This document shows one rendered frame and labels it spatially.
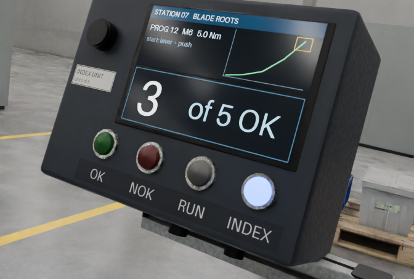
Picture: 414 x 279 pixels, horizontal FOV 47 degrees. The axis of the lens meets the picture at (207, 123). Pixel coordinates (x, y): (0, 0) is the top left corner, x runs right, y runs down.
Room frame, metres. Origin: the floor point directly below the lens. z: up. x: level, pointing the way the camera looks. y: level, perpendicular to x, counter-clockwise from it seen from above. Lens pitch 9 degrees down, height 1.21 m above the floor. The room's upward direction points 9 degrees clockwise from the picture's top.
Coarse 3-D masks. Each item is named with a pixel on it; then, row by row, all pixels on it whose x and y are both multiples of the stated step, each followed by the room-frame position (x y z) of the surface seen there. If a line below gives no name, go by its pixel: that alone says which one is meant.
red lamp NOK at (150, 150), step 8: (144, 144) 0.39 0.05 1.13; (152, 144) 0.38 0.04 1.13; (144, 152) 0.38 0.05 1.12; (152, 152) 0.38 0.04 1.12; (160, 152) 0.38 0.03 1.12; (136, 160) 0.39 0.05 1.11; (144, 160) 0.38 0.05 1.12; (152, 160) 0.37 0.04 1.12; (160, 160) 0.38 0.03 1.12; (144, 168) 0.38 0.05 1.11; (152, 168) 0.38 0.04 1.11; (160, 168) 0.38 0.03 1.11
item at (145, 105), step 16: (144, 80) 0.41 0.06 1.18; (160, 80) 0.40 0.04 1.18; (176, 80) 0.40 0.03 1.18; (128, 96) 0.41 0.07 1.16; (144, 96) 0.41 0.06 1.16; (160, 96) 0.40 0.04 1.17; (128, 112) 0.41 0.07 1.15; (144, 112) 0.40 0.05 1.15; (160, 112) 0.39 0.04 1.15; (160, 128) 0.39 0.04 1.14
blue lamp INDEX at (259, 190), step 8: (248, 176) 0.34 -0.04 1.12; (256, 176) 0.34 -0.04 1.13; (264, 176) 0.33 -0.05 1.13; (248, 184) 0.33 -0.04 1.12; (256, 184) 0.33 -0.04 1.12; (264, 184) 0.33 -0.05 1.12; (272, 184) 0.33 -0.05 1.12; (248, 192) 0.33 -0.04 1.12; (256, 192) 0.32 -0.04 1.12; (264, 192) 0.32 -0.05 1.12; (272, 192) 0.33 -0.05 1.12; (248, 200) 0.33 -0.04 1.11; (256, 200) 0.32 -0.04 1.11; (264, 200) 0.32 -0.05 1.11; (272, 200) 0.32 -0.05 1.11; (256, 208) 0.33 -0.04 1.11; (264, 208) 0.33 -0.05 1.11
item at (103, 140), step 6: (102, 132) 0.41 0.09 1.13; (108, 132) 0.41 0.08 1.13; (114, 132) 0.41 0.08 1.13; (96, 138) 0.41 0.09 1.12; (102, 138) 0.40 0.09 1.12; (108, 138) 0.40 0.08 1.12; (114, 138) 0.40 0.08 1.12; (96, 144) 0.40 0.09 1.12; (102, 144) 0.40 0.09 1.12; (108, 144) 0.40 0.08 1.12; (114, 144) 0.40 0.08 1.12; (96, 150) 0.40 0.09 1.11; (102, 150) 0.40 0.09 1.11; (108, 150) 0.40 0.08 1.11; (114, 150) 0.40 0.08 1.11; (102, 156) 0.40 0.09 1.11; (108, 156) 0.40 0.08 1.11
